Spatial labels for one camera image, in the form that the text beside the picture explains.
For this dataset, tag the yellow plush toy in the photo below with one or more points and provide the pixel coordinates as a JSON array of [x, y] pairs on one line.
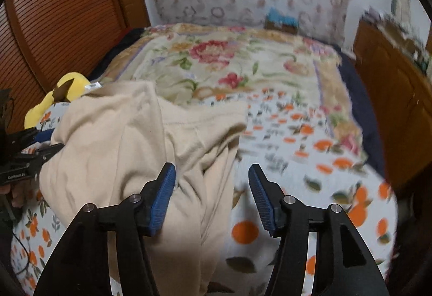
[[72, 83]]

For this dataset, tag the blue tissue pack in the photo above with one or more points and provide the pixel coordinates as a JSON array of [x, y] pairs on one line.
[[281, 16]]

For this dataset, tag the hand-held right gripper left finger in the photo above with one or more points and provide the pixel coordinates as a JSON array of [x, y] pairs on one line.
[[163, 201]]

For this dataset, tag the orange fruit print sheet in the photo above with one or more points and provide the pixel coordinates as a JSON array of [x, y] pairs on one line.
[[303, 154]]

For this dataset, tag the navy quilt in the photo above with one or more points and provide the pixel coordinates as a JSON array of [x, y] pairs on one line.
[[364, 107]]

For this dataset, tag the wooden louvred wardrobe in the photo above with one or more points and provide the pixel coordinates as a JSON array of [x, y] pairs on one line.
[[67, 12]]

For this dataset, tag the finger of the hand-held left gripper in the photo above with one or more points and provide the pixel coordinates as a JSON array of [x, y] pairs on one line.
[[44, 152], [42, 135]]

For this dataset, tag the wooden sideboard cabinet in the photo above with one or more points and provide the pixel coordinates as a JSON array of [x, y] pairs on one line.
[[398, 97]]

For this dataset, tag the floral blanket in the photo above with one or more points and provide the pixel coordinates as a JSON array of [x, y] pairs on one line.
[[236, 60]]

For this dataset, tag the person's left hand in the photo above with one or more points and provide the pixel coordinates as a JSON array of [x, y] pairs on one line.
[[18, 194]]

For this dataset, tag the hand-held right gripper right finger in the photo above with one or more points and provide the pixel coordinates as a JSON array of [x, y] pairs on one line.
[[261, 201]]

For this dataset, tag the beige printed t-shirt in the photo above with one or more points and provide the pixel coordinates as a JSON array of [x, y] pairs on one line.
[[135, 134]]

